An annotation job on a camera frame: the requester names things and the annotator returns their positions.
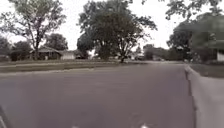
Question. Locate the big dark tree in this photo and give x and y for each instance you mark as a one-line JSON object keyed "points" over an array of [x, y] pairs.
{"points": [[113, 30]]}

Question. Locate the grey asphalt road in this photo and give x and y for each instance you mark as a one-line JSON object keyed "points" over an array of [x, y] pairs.
{"points": [[100, 96]]}

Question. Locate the pale low building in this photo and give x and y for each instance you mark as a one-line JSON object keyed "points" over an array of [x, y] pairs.
{"points": [[68, 55]]}

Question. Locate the dark round tree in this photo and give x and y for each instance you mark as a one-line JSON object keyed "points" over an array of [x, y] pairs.
{"points": [[56, 41], [4, 48], [21, 49]]}

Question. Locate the grass lawn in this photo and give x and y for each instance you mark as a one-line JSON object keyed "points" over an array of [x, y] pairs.
{"points": [[50, 66]]}

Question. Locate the group of trees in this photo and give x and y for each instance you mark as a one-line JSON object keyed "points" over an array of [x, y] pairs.
{"points": [[186, 36]]}

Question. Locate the tall open-crowned tree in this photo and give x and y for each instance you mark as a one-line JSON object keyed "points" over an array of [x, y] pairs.
{"points": [[33, 20]]}

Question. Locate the overhanging tree branches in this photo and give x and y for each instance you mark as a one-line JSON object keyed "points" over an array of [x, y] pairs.
{"points": [[186, 6]]}

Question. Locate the grass verge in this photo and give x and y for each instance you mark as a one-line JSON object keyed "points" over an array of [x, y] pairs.
{"points": [[210, 70]]}

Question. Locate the pale concrete driveway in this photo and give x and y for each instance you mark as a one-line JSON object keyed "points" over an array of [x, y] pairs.
{"points": [[210, 100]]}

